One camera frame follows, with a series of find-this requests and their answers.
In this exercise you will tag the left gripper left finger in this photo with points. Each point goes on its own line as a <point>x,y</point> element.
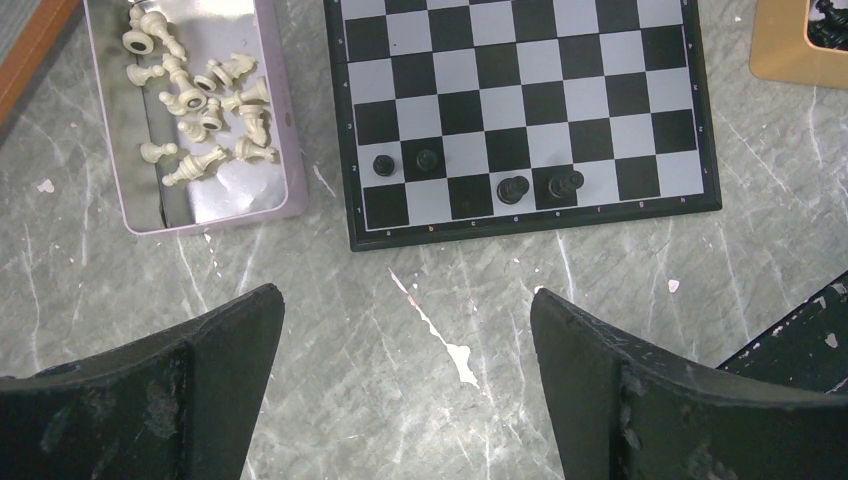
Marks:
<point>181,403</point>

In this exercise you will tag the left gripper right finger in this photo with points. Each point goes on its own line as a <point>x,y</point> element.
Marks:
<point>624,408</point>

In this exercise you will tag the black pawn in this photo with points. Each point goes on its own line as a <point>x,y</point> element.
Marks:
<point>427,160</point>
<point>384,165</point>

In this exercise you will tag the black chess king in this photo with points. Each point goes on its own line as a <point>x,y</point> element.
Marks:
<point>564,184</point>

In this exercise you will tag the black chess queen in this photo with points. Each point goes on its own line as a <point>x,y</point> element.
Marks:
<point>511,190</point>

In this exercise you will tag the pink tin of white pieces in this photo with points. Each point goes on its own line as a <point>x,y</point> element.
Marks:
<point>198,112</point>

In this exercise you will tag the gold tin of black pieces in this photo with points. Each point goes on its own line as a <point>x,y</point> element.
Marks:
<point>781,50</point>

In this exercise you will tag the chessboard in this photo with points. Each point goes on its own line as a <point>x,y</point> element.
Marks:
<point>616,90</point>

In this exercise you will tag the wooden shelf rack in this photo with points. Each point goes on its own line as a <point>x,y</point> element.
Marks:
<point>31,47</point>

